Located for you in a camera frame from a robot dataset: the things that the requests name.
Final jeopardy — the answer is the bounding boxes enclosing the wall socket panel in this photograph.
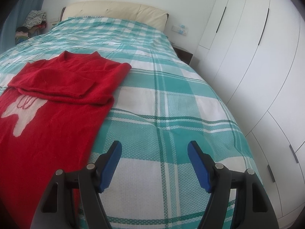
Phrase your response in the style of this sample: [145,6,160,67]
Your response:
[172,24,189,35]

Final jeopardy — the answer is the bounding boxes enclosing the red knit sweater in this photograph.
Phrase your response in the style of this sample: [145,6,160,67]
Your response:
[0,51,132,229]

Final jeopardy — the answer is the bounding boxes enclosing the cream padded headboard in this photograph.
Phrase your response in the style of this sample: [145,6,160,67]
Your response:
[60,1,170,32]

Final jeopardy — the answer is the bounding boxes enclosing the white wardrobe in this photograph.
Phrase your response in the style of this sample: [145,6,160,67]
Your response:
[189,0,305,220]

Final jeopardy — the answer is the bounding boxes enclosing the dark wooden nightstand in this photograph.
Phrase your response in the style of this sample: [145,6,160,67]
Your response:
[173,45,193,65]

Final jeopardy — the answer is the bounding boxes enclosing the teal plaid bedspread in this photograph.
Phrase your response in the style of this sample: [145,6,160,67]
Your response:
[0,17,264,229]

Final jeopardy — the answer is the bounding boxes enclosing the blue curtain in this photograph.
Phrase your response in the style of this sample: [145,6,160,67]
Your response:
[0,0,46,51]

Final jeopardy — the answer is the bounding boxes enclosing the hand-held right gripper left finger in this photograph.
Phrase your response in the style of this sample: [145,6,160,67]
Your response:
[30,140,123,229]

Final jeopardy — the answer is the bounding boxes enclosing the pile of clothes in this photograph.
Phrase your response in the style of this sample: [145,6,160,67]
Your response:
[15,10,48,45]

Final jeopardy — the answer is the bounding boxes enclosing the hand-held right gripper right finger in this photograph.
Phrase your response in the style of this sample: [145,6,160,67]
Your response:
[187,140,279,229]

